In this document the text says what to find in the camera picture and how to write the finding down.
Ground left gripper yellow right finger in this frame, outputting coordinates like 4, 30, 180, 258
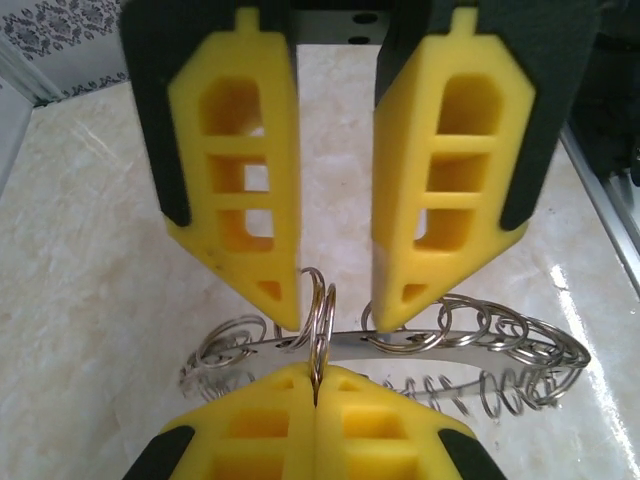
315, 363, 507, 480

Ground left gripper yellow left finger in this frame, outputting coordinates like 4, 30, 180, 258
122, 363, 317, 480

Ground silver metal keyring disc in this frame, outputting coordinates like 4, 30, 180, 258
234, 327, 591, 389

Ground silver split key ring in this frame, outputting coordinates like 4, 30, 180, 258
436, 298, 495, 347
361, 298, 447, 355
279, 266, 327, 352
193, 313, 270, 370
308, 282, 340, 397

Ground aluminium side rail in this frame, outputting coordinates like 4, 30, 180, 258
0, 34, 66, 109

